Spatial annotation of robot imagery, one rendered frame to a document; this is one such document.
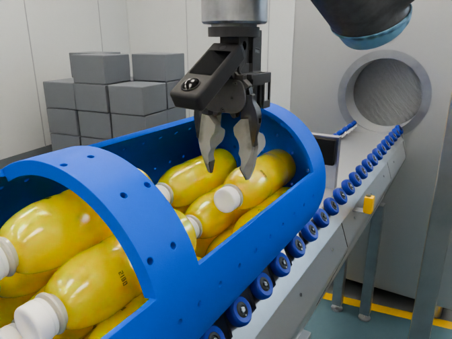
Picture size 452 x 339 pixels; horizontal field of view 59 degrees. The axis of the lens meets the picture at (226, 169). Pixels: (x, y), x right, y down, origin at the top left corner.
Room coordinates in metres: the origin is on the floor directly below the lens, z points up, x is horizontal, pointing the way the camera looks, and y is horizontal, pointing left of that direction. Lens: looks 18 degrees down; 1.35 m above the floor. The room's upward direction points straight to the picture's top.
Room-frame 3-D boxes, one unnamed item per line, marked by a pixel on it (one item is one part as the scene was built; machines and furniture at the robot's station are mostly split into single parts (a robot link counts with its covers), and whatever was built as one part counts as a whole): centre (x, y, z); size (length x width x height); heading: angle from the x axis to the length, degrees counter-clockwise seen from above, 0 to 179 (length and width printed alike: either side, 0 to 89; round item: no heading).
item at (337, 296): (1.75, -0.58, 0.31); 0.06 x 0.06 x 0.63; 59
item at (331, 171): (1.11, -0.27, 1.00); 0.10 x 0.04 x 0.15; 59
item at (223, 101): (0.59, -0.01, 1.30); 0.09 x 0.08 x 0.12; 149
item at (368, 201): (1.00, -0.36, 0.92); 0.08 x 0.03 x 0.05; 59
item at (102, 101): (4.16, 1.13, 0.59); 1.20 x 0.80 x 1.19; 67
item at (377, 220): (1.67, -0.70, 0.31); 0.06 x 0.06 x 0.63; 59
